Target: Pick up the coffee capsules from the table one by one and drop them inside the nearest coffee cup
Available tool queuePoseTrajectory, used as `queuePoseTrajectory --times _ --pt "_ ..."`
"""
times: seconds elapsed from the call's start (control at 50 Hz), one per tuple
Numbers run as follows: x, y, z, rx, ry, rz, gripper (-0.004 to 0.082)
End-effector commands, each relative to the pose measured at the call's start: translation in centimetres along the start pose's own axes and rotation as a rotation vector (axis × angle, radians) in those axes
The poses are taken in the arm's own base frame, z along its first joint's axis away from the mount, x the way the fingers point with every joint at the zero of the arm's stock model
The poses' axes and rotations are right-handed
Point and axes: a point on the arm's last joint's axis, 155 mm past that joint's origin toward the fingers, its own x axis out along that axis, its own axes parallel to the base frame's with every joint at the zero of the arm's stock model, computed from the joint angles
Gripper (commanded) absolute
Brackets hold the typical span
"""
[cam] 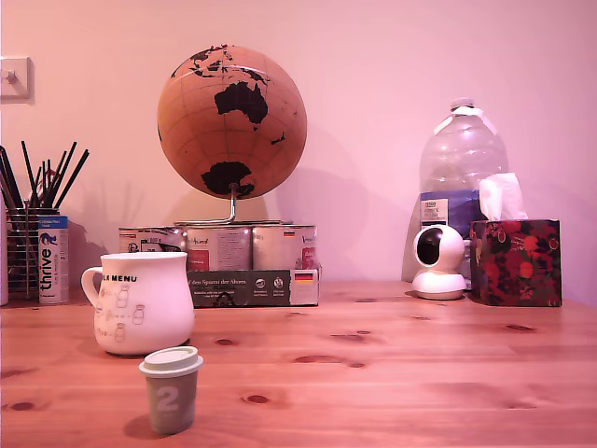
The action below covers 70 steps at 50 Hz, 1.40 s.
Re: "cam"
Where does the grey coffee capsule numbered two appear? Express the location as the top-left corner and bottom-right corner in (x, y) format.
(138, 345), (205, 436)

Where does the tin can with label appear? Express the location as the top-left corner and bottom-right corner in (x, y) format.
(185, 225), (255, 273)
(118, 226), (187, 256)
(251, 224), (318, 272)

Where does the metal globe stand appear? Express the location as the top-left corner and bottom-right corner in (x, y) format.
(173, 182), (284, 227)

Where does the cardboard tray of cans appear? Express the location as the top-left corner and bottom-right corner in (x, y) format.
(186, 266), (322, 308)

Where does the cork globe with black continents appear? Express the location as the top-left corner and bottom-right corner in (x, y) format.
(156, 44), (308, 201)

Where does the white mug with menu print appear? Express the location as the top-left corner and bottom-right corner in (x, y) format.
(80, 251), (196, 357)

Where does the large clear water bottle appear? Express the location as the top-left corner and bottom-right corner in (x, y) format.
(401, 96), (509, 283)

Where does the white tissue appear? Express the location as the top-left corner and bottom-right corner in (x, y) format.
(478, 172), (529, 221)

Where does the floral tissue box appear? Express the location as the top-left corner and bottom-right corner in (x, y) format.
(468, 217), (562, 308)

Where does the black stick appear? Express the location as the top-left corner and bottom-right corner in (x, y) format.
(0, 146), (23, 209)
(54, 149), (90, 210)
(21, 141), (43, 207)
(44, 141), (77, 207)

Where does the thrive branded tube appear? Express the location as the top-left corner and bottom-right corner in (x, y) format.
(38, 215), (70, 305)

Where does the small white round camera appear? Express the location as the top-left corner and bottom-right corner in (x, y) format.
(410, 224), (468, 301)

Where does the wire mesh basket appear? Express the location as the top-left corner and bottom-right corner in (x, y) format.
(5, 207), (43, 301)

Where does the wall switch plate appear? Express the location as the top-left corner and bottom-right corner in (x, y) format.
(0, 56), (35, 105)

